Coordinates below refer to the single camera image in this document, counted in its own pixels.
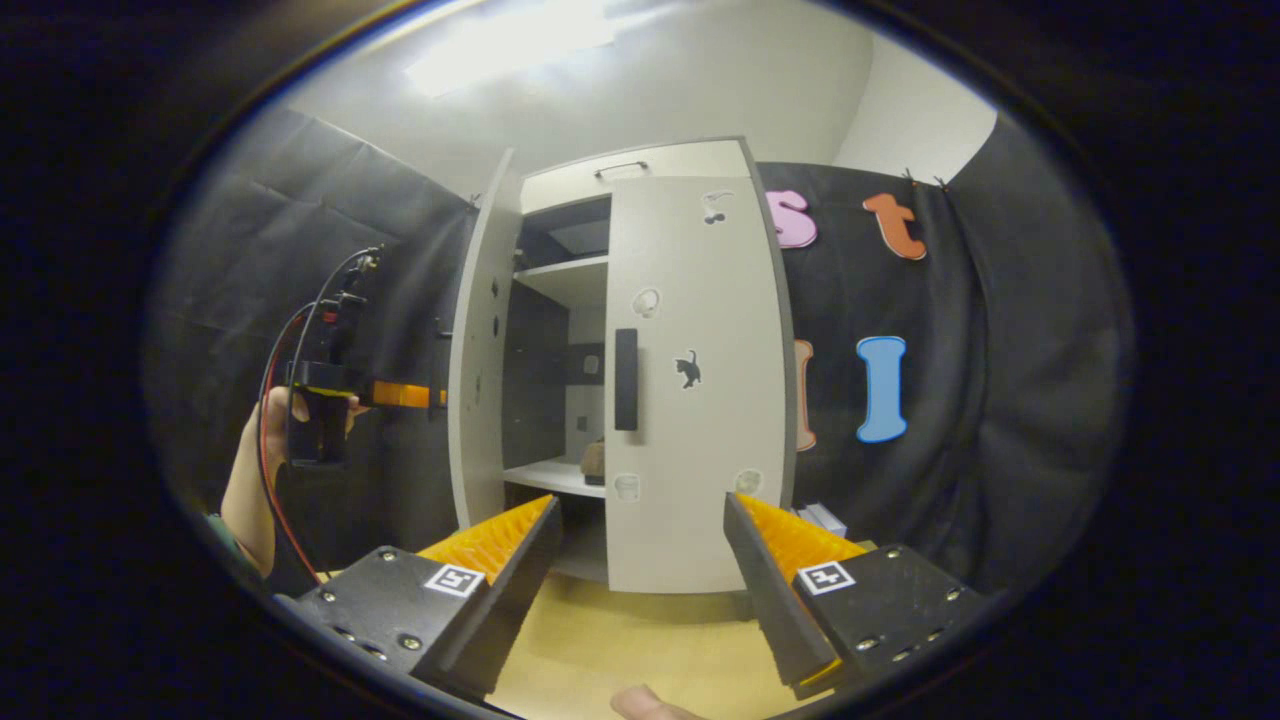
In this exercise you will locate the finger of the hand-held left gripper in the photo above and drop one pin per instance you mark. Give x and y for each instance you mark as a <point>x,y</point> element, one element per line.
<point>400,394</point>

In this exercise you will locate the white cabinet door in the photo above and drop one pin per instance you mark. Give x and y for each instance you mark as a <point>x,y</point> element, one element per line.
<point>470,450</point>
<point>700,450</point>

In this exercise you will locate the white cabinet shelf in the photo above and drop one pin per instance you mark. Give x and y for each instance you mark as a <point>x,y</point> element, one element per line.
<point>570,280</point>

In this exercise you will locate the black backdrop cloth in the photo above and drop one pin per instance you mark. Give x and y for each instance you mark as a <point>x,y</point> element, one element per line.
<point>1020,400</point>

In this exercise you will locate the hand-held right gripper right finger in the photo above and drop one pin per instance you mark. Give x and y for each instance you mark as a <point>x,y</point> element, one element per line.
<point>775,610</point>

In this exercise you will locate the white cabinet drawer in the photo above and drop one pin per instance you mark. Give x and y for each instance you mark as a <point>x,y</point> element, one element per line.
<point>680,160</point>

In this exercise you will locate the white shoe cabinet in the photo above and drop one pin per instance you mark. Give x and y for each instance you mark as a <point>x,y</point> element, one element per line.
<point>535,380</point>

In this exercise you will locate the brown fuzzy shoe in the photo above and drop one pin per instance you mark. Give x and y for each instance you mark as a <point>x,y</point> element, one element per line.
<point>594,462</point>

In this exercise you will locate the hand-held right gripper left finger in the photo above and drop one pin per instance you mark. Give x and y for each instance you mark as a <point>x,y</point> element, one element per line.
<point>515,610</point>

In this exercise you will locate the small white box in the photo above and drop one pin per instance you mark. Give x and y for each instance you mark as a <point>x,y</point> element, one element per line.
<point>822,520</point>

